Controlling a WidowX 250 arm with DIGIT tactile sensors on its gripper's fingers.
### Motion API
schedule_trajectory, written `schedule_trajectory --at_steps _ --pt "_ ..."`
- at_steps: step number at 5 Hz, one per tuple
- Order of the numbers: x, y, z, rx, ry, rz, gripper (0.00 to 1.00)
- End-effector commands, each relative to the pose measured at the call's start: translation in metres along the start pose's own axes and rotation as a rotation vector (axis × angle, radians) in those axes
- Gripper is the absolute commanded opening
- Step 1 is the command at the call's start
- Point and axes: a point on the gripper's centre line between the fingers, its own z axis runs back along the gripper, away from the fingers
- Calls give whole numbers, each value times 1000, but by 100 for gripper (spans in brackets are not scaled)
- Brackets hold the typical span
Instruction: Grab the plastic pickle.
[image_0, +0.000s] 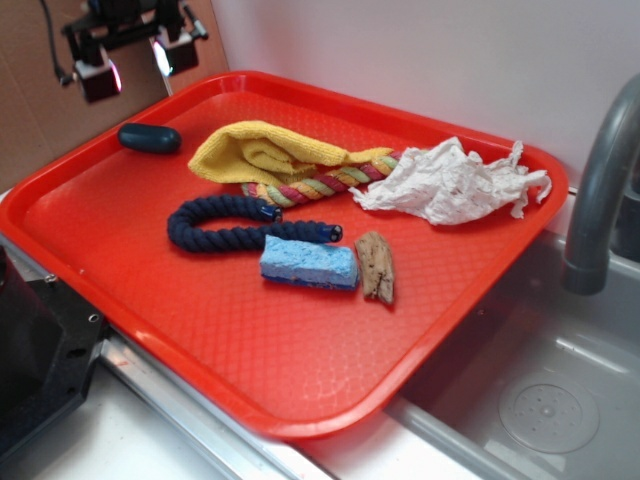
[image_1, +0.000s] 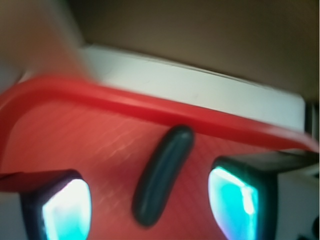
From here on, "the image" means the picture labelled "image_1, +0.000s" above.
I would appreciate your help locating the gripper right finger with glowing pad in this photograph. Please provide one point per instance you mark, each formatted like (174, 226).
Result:
(263, 196)

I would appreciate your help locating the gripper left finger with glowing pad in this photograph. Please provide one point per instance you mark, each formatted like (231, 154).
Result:
(44, 205)

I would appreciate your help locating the dark green plastic pickle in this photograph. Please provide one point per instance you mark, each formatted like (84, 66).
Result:
(157, 179)

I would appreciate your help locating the red plastic tray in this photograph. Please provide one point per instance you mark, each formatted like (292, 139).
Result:
(108, 135)

